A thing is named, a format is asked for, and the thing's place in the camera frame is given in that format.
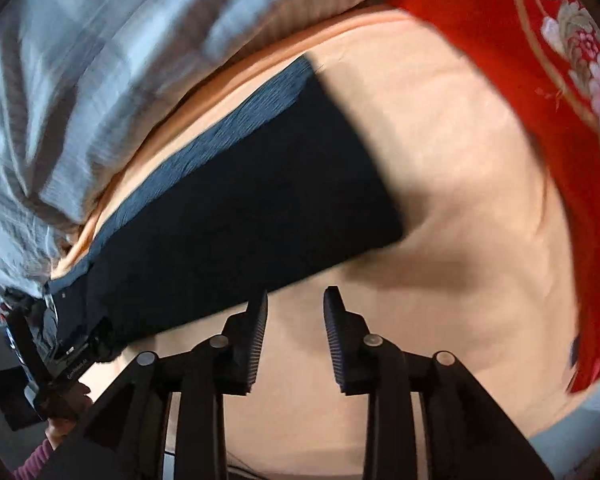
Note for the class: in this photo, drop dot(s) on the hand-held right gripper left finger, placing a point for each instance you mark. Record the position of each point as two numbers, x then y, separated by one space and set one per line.
257 342

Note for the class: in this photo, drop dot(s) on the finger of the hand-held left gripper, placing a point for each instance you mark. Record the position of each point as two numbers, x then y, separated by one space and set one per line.
102 347

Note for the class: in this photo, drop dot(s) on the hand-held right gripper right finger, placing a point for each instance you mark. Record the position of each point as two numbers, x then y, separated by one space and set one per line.
336 342

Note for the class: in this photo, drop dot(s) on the black pants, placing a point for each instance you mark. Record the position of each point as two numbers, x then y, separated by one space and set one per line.
240 220

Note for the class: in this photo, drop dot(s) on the person's left forearm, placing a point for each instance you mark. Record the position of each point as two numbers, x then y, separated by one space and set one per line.
32 462

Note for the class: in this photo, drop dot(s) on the person's left hand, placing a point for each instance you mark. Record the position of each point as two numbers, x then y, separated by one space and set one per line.
67 410

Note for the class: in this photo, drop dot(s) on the orange towel blanket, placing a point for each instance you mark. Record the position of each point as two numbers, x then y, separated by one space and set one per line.
455 185

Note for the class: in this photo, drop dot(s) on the grey striped duvet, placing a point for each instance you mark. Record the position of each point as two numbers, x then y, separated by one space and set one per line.
105 85

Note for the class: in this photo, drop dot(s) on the red embroidered cushion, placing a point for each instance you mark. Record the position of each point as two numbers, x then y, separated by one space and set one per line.
545 100

